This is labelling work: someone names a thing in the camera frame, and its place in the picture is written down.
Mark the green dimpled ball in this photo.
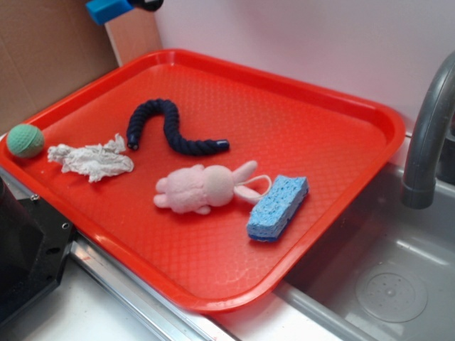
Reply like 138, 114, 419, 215
6, 124, 45, 158

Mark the aluminium rail strip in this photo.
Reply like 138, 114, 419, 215
0, 166, 242, 341

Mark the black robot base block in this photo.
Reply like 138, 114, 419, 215
1, 181, 75, 326

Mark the blue rectangular block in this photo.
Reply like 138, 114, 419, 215
85, 0, 134, 25

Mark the red plastic tray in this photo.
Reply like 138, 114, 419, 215
1, 50, 405, 313

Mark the blue cellulose sponge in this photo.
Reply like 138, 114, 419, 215
247, 175, 309, 242

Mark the grey plastic sink basin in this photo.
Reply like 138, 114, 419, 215
276, 166, 454, 340

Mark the light wooden board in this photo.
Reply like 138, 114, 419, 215
103, 7, 162, 66

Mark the dark blue twisted rope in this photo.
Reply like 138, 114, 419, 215
126, 98, 230, 157

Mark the pink plush bunny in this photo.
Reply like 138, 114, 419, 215
153, 161, 260, 215

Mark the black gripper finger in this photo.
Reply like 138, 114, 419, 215
128, 0, 164, 11

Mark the crumpled white paper towel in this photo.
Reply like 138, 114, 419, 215
47, 134, 134, 183

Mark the grey toy faucet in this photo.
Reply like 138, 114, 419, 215
401, 53, 454, 210

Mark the brown cardboard panel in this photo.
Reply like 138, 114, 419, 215
1, 1, 118, 133

